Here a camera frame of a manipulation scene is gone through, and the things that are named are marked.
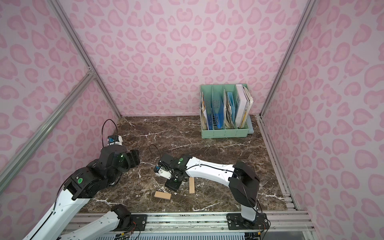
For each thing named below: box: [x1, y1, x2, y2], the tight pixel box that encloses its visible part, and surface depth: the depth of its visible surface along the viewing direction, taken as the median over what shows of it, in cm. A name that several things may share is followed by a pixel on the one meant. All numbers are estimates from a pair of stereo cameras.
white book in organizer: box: [235, 84, 254, 129], surface depth 99 cm
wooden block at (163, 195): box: [154, 191, 172, 200], surface depth 84 cm
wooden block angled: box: [189, 177, 195, 194], surface depth 85 cm
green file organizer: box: [199, 84, 250, 139], surface depth 105 cm
